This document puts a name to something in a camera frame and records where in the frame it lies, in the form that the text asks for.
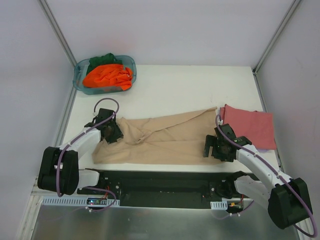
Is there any right aluminium frame post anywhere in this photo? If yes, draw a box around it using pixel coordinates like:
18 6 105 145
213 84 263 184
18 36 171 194
252 0 303 76

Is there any orange t shirt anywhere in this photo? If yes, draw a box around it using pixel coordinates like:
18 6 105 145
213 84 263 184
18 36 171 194
82 64 133 91

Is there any aluminium frame post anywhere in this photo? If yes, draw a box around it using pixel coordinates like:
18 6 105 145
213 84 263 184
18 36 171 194
252 0 303 76
37 0 77 67

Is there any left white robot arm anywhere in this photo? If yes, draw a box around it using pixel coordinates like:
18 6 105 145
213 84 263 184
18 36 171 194
37 108 124 196

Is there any teal plastic basket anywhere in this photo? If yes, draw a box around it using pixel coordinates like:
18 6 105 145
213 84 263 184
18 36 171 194
72 55 137 95

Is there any left aluminium frame post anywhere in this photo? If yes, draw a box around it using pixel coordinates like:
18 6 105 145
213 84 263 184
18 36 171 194
37 0 77 67

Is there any beige t shirt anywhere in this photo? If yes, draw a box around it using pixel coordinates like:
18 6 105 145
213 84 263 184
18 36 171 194
92 107 219 165

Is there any green t shirt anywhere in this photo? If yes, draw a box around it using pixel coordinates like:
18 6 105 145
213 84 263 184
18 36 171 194
86 53 123 75

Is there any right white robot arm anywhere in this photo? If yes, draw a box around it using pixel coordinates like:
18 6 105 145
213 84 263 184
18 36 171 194
203 124 313 229

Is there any folded red t shirt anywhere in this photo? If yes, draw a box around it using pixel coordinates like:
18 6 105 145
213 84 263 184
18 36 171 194
220 104 277 150

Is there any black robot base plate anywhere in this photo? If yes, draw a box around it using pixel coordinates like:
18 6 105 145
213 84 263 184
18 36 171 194
77 170 232 209

